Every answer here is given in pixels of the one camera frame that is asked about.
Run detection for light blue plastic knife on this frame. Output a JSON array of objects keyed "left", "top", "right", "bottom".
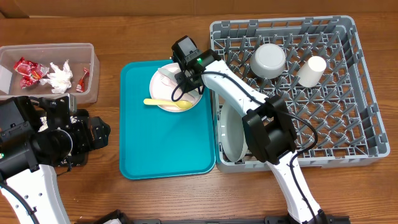
[{"left": 158, "top": 68, "right": 175, "bottom": 82}]

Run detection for yellow plastic spoon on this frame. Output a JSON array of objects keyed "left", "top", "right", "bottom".
[{"left": 143, "top": 98, "right": 193, "bottom": 110}]

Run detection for grey dishwasher rack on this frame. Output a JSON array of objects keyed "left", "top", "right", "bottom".
[{"left": 210, "top": 16, "right": 390, "bottom": 168}]

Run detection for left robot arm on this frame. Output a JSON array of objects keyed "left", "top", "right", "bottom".
[{"left": 1, "top": 93, "right": 111, "bottom": 223}]

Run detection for white paper cup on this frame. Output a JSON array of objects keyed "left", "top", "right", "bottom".
[{"left": 297, "top": 56, "right": 326, "bottom": 88}]

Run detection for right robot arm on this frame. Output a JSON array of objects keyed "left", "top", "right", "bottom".
[{"left": 172, "top": 50, "right": 326, "bottom": 223}]

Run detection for small grey bowl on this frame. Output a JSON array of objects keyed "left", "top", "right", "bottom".
[{"left": 250, "top": 44, "right": 285, "bottom": 79}]

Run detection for white round plate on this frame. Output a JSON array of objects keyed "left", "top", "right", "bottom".
[{"left": 149, "top": 63, "right": 203, "bottom": 112}]

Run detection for white rice grains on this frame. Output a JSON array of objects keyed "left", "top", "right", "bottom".
[{"left": 39, "top": 116, "right": 67, "bottom": 132}]

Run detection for white napkin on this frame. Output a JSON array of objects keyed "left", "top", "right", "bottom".
[{"left": 39, "top": 60, "right": 73, "bottom": 94}]

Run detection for clear plastic bin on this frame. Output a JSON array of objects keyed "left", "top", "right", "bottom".
[{"left": 1, "top": 43, "right": 100, "bottom": 104}]

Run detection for small red sauce packet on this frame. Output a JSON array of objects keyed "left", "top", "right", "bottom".
[{"left": 76, "top": 67, "right": 90, "bottom": 93}]

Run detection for teal plastic tray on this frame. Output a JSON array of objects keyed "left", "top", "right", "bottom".
[{"left": 119, "top": 60, "right": 216, "bottom": 180}]

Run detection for large red snack wrapper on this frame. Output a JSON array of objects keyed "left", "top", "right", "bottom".
[{"left": 14, "top": 57, "right": 50, "bottom": 89}]

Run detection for grey round plate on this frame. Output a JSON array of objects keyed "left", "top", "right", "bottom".
[{"left": 220, "top": 102, "right": 248, "bottom": 162}]

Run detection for black plastic bin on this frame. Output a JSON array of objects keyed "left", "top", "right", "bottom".
[{"left": 39, "top": 109, "right": 90, "bottom": 167}]

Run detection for white plastic fork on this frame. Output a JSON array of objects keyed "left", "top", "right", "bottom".
[{"left": 161, "top": 77, "right": 177, "bottom": 88}]

